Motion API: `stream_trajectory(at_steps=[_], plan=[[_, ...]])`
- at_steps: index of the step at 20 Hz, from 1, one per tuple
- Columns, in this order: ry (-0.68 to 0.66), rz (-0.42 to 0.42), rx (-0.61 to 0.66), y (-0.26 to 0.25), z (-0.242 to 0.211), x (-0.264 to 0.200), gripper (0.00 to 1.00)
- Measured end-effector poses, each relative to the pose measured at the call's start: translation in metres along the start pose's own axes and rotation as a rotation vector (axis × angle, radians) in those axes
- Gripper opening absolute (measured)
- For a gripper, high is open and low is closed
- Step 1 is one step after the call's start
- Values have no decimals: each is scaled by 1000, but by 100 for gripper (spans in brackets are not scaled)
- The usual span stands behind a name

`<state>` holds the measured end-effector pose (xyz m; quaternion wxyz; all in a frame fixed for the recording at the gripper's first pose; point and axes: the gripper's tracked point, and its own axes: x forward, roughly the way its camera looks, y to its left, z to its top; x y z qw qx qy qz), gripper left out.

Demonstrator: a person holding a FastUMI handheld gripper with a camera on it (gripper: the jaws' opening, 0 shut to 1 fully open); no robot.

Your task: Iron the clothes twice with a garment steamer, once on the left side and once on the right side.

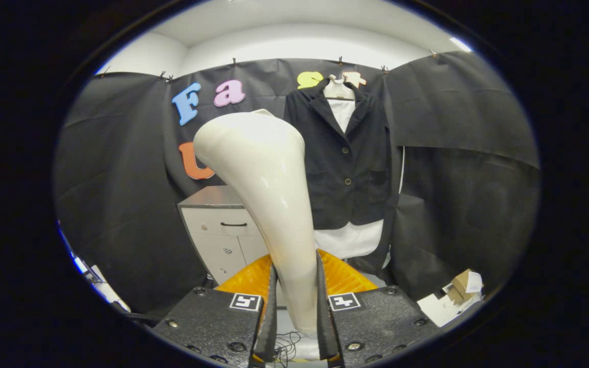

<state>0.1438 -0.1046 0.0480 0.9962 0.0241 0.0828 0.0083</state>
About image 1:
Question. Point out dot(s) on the white mannequin torso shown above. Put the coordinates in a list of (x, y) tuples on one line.
[(348, 240)]

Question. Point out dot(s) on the white paper sheet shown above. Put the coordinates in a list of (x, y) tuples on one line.
[(105, 291)]

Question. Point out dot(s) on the black backdrop cloth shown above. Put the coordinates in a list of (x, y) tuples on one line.
[(120, 179)]

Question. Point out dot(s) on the ceiling light panel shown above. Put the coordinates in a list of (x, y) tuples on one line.
[(460, 44)]

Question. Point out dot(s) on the black button jacket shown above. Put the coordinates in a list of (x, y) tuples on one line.
[(350, 153)]

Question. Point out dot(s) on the small cardboard box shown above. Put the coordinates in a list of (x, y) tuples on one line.
[(460, 283)]

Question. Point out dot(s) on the grey drawer cabinet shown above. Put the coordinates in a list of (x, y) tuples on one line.
[(212, 225)]

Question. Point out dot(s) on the white flat packaging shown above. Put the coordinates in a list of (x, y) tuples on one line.
[(440, 309)]

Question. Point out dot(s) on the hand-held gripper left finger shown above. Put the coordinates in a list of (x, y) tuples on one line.
[(270, 327)]

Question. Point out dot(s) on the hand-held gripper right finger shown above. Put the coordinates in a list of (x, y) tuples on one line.
[(323, 327)]

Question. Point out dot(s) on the white garment steamer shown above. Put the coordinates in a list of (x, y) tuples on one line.
[(258, 168)]

